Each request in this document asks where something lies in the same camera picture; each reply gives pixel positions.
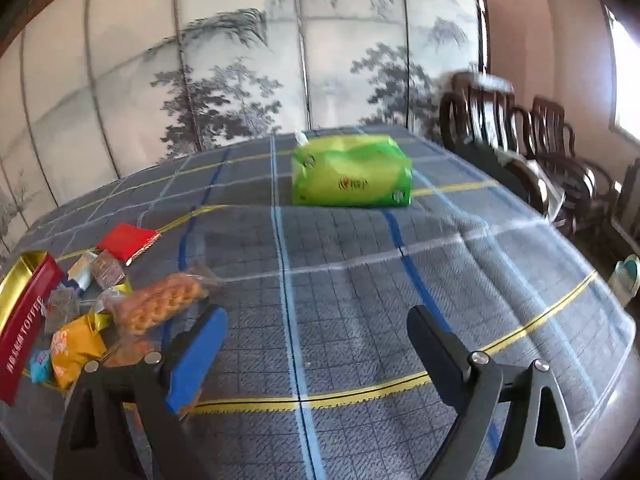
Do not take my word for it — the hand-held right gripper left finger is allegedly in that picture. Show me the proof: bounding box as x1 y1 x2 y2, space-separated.
54 304 231 480

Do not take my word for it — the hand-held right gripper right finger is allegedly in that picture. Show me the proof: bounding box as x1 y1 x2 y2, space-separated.
406 304 583 480

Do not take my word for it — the clear braided pastry packet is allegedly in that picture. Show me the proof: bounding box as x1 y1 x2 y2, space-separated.
97 262 223 338

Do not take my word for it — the yellow orange snack packet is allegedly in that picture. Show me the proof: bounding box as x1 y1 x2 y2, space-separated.
50 315 108 393

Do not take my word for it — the red snack packet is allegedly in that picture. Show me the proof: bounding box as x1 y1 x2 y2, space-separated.
96 224 162 267

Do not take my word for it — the blue white cracker packet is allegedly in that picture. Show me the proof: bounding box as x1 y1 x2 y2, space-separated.
67 251 98 292

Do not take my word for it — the small blue packet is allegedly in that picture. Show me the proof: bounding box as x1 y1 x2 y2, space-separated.
29 347 55 383

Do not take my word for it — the red and gold tin box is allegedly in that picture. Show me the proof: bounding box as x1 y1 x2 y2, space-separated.
0 250 68 407

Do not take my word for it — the clear fried snack packet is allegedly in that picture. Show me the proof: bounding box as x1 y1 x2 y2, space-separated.
102 335 166 368

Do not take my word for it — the small yellow foil packet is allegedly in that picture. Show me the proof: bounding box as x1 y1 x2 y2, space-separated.
87 282 133 333

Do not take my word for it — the blue plaid tablecloth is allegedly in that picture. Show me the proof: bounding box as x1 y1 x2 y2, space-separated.
0 122 636 480

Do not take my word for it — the brown nut bar packet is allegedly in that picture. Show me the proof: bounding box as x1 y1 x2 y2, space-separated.
92 250 126 288

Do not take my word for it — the dark nut bar packet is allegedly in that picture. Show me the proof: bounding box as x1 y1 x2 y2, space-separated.
44 285 82 335

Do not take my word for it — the green tissue pack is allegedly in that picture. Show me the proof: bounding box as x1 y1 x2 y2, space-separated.
291 130 414 208

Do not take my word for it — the white teal container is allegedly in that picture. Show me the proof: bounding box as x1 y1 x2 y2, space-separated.
607 254 640 306

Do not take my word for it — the dark wooden chair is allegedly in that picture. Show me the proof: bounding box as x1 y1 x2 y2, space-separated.
612 157 640 256
440 71 548 211
530 95 613 236

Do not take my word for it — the painted tree folding screen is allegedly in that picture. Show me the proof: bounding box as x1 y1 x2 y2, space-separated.
0 0 493 261

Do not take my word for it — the bright window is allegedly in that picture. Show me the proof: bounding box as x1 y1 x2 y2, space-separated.
602 5 640 146

